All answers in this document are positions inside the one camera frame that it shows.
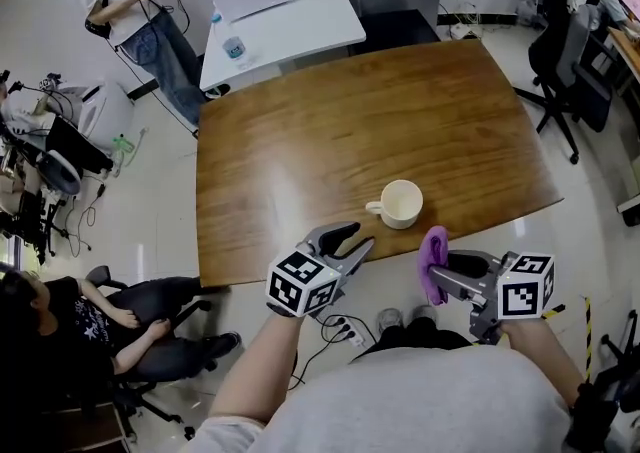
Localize person's left forearm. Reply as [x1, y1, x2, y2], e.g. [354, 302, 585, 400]
[207, 310, 306, 430]

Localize grey mesh office chair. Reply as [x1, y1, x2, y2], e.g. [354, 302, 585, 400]
[37, 148, 84, 197]

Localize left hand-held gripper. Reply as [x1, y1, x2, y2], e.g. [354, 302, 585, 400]
[267, 221, 376, 319]

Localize black arm strap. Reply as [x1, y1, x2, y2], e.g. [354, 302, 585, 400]
[564, 380, 621, 453]

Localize white desk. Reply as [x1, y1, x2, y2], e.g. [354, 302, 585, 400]
[198, 0, 368, 92]

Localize black floor cable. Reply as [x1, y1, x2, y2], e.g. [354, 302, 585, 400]
[63, 180, 107, 258]

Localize purple cloth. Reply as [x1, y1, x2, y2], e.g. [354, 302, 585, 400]
[417, 225, 451, 307]

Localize black office chair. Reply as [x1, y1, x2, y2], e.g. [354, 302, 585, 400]
[512, 0, 621, 166]
[597, 308, 640, 412]
[84, 264, 226, 442]

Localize person's black trousers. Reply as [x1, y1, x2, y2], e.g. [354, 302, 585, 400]
[349, 315, 486, 365]

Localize clear water bottle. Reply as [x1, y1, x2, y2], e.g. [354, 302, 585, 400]
[209, 12, 251, 70]

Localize cream ceramic mug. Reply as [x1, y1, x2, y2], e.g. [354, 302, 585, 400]
[364, 179, 425, 231]

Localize white plastic bag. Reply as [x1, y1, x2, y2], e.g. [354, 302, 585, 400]
[517, 0, 547, 28]

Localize person's right forearm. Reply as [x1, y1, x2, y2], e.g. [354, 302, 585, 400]
[499, 318, 589, 412]

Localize black equipment stand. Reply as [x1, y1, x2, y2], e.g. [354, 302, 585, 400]
[0, 185, 69, 265]

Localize black power cable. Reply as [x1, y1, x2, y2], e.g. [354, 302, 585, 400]
[288, 313, 352, 388]

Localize dark brown cabinet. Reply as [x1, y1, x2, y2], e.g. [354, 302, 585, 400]
[39, 400, 139, 453]

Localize person's grey shoe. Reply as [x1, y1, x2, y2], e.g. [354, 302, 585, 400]
[377, 308, 404, 335]
[410, 304, 440, 325]

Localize person's left grey shoe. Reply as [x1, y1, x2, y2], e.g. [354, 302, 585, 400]
[377, 308, 404, 335]

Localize white rounded appliance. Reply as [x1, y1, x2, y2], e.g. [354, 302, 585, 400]
[78, 80, 135, 152]

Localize person's right grey shoe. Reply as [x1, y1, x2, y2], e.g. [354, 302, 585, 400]
[410, 304, 440, 325]

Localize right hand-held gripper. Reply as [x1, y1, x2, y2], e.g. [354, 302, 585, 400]
[428, 250, 556, 344]

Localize person's torso in light shirt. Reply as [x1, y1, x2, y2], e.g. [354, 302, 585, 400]
[192, 343, 576, 453]

